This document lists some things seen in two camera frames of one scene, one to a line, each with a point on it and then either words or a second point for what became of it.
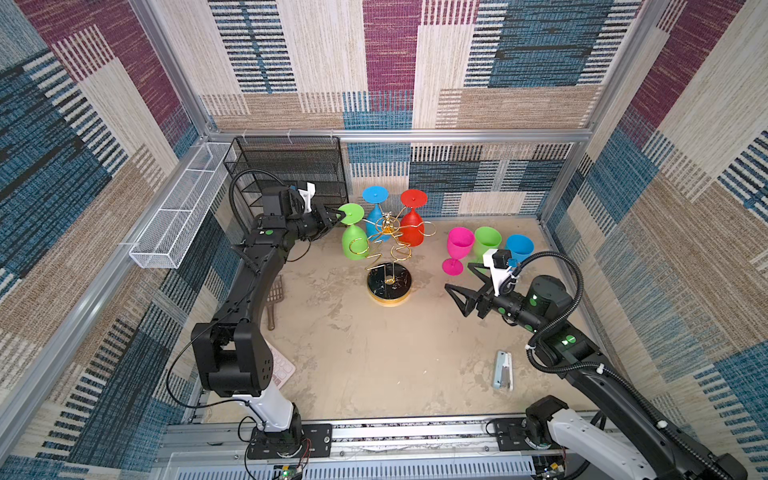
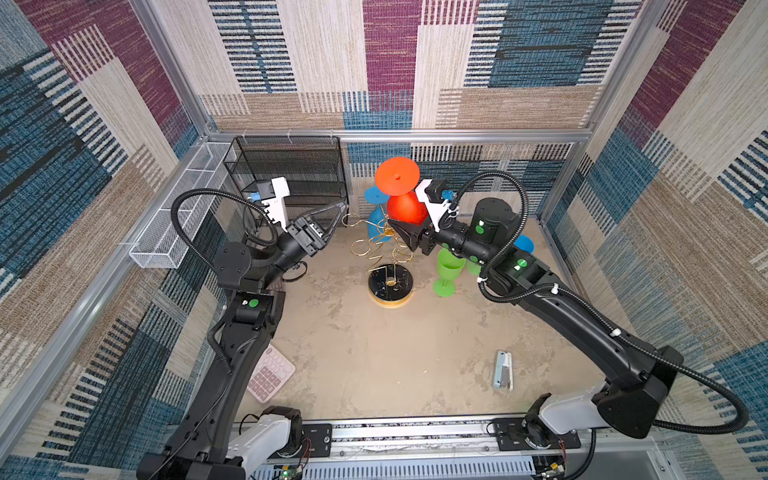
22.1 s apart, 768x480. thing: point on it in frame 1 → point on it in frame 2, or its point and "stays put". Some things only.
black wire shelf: x=260 y=165 stays put
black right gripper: x=471 y=300 → x=415 y=236
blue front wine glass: x=520 y=246 stays put
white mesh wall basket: x=165 y=236 stays put
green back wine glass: x=355 y=243 → x=450 y=268
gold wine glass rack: x=389 y=284 stays put
